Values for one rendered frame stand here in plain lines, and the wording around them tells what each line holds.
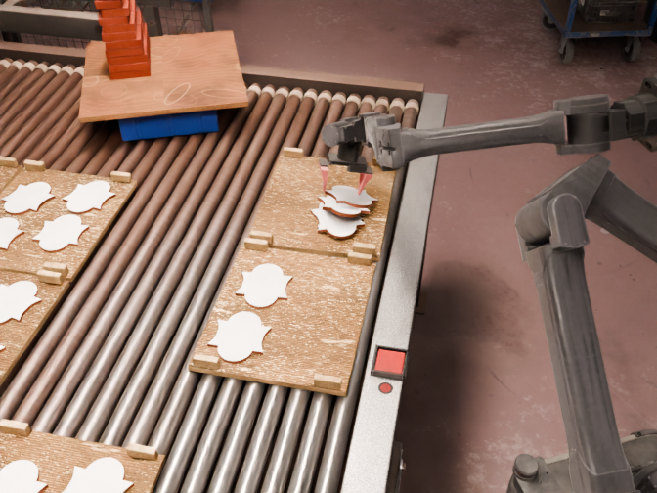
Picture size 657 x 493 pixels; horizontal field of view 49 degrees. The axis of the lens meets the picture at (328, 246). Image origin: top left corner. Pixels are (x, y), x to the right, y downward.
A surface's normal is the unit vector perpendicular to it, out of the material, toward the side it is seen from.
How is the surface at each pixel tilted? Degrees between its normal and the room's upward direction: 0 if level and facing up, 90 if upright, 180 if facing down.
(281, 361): 0
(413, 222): 0
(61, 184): 0
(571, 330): 38
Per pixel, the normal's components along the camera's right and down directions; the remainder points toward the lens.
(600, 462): 0.09, -0.40
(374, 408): 0.00, -0.75
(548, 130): -0.11, 0.25
